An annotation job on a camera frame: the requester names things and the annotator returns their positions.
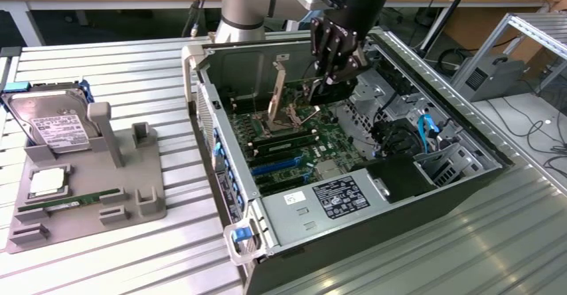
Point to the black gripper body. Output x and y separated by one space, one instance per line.
360 9

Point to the graphics card with metal bracket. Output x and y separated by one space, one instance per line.
332 94

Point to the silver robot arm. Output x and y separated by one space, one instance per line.
241 9

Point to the perforated metal drive cage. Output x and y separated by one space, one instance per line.
367 99

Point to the black stand pole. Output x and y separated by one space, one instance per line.
447 12

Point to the open metal socket cover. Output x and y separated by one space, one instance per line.
293 112

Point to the green motherboard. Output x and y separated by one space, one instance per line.
327 142

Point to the CPU socket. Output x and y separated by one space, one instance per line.
283 127

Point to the black RAM stick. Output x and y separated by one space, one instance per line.
283 145

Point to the grey computer tower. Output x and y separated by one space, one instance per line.
491 79

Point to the silver chipset heat sink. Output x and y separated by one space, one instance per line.
328 170

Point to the blue expansion slot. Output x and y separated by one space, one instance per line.
275 166

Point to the metal disk bay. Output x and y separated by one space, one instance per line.
447 168

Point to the grey power supply unit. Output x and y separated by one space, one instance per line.
300 222

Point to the open black PC case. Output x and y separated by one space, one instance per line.
399 228

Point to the blue case latch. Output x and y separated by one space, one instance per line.
240 235

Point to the hard disk with blue caddy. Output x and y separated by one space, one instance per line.
48 115

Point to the grey parts rack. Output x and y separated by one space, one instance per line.
88 182

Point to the green RAM stick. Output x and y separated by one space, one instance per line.
84 199

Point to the silver CPU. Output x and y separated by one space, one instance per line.
45 182

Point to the aluminium profile frame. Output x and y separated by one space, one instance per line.
531 22

